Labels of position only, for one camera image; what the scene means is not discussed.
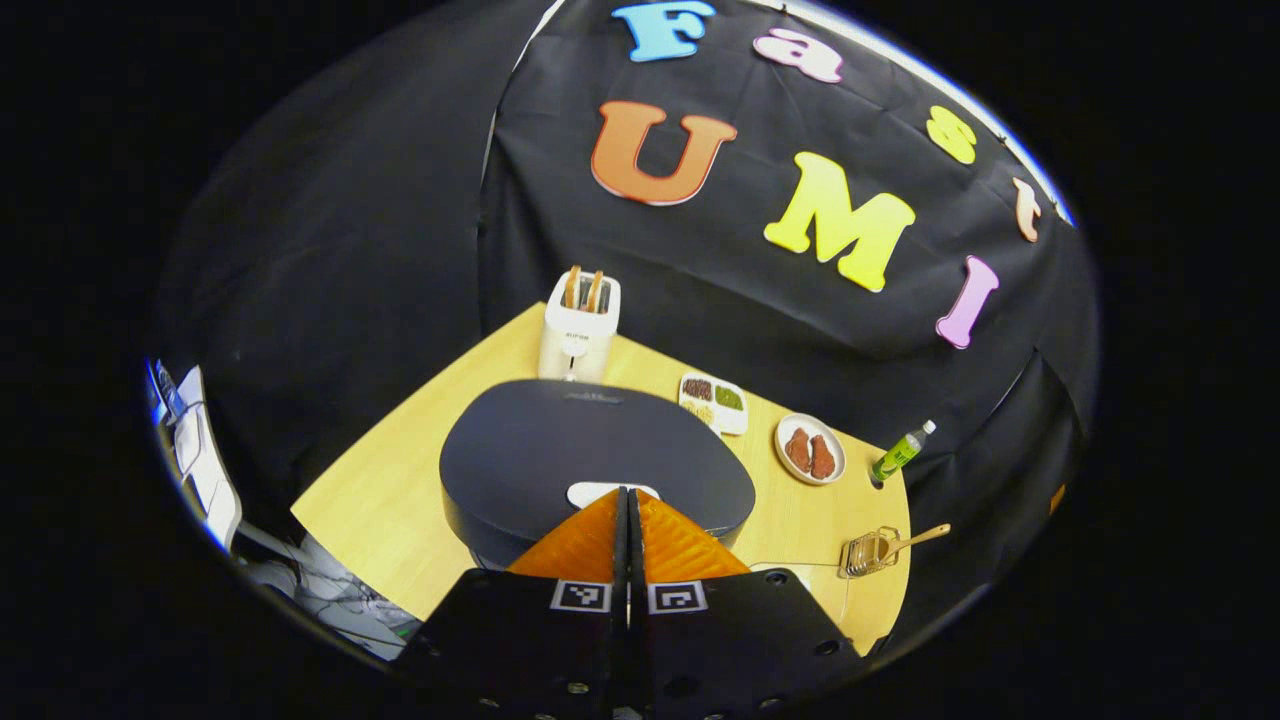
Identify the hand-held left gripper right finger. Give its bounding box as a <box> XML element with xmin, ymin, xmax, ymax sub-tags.
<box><xmin>628</xmin><ymin>488</ymin><xmax>866</xmax><ymax>720</ymax></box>

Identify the black backdrop cloth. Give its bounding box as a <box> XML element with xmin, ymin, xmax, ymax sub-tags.
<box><xmin>150</xmin><ymin>0</ymin><xmax>1101</xmax><ymax>641</ymax></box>

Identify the white toaster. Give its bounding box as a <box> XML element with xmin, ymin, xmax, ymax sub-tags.
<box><xmin>537</xmin><ymin>265</ymin><xmax>622</xmax><ymax>384</ymax></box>

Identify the white divided dish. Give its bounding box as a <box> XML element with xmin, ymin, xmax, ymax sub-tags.
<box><xmin>677</xmin><ymin>372</ymin><xmax>749</xmax><ymax>437</ymax></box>

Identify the clear wire chopstick holder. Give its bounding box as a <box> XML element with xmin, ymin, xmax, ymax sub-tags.
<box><xmin>838</xmin><ymin>527</ymin><xmax>901</xmax><ymax>579</ymax></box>

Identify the green drink bottle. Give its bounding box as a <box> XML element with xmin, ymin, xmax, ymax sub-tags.
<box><xmin>870</xmin><ymin>419</ymin><xmax>938</xmax><ymax>488</ymax></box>

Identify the white round plate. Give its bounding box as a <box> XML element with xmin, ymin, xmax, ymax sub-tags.
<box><xmin>774</xmin><ymin>412</ymin><xmax>847</xmax><ymax>486</ymax></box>

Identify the pile of cables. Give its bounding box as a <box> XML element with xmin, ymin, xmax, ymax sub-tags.
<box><xmin>240</xmin><ymin>520</ymin><xmax>421</xmax><ymax>656</ymax></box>

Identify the dark grey rice cooker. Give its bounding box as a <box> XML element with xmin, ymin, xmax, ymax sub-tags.
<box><xmin>438</xmin><ymin>378</ymin><xmax>757</xmax><ymax>571</ymax></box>

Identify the wooden spoon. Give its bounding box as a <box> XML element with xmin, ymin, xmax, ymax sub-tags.
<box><xmin>858</xmin><ymin>523</ymin><xmax>952</xmax><ymax>571</ymax></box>

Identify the white side desk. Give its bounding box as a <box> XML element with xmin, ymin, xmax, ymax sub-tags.
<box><xmin>175</xmin><ymin>365</ymin><xmax>243</xmax><ymax>551</ymax></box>

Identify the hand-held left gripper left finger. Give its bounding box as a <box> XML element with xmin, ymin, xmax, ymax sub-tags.
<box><xmin>395</xmin><ymin>487</ymin><xmax>631</xmax><ymax>720</ymax></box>

